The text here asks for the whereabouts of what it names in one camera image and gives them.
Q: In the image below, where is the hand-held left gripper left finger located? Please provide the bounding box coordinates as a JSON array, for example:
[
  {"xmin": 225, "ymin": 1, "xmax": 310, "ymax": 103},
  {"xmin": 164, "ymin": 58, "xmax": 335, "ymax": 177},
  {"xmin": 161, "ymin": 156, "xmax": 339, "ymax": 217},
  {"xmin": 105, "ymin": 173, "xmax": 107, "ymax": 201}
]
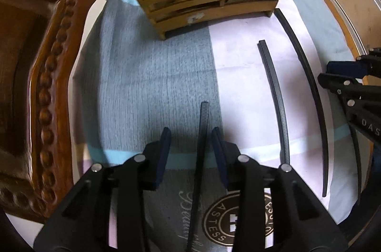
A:
[{"xmin": 33, "ymin": 127, "xmax": 172, "ymax": 252}]

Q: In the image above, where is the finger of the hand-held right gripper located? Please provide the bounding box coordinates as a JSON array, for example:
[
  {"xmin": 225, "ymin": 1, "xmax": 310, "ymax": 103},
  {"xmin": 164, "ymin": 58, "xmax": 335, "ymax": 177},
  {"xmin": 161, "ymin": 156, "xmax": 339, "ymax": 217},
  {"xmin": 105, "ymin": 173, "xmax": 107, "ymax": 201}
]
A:
[
  {"xmin": 317, "ymin": 61, "xmax": 381, "ymax": 110},
  {"xmin": 356, "ymin": 47, "xmax": 381, "ymax": 78}
]

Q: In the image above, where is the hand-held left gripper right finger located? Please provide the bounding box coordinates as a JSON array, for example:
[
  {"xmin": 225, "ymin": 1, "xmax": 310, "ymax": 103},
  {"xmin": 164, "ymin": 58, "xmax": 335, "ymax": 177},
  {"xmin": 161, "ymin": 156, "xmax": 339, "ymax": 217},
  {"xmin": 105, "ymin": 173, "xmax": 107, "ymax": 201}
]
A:
[{"xmin": 211, "ymin": 127, "xmax": 349, "ymax": 252}]

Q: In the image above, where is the black chopstick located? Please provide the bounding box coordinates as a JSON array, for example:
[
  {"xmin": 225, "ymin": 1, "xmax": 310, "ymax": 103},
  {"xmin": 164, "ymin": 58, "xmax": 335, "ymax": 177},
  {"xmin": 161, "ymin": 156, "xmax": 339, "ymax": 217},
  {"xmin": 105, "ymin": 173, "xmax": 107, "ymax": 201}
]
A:
[
  {"xmin": 273, "ymin": 8, "xmax": 329, "ymax": 197},
  {"xmin": 350, "ymin": 121, "xmax": 364, "ymax": 205},
  {"xmin": 257, "ymin": 40, "xmax": 291, "ymax": 165},
  {"xmin": 186, "ymin": 101, "xmax": 210, "ymax": 252}
]

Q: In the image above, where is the striped grey pink cushion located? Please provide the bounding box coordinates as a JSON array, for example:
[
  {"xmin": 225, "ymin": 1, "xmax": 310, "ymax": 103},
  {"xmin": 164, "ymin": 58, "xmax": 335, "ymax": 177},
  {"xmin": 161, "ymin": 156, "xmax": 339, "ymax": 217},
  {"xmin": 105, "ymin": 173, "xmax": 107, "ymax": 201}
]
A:
[{"xmin": 73, "ymin": 0, "xmax": 362, "ymax": 252}]

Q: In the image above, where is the carved brown wooden chair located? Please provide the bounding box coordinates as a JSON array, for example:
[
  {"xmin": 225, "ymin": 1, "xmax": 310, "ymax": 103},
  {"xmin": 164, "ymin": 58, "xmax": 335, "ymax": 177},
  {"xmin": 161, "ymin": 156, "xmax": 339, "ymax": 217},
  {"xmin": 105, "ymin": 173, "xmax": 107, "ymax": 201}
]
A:
[{"xmin": 0, "ymin": 0, "xmax": 376, "ymax": 224}]

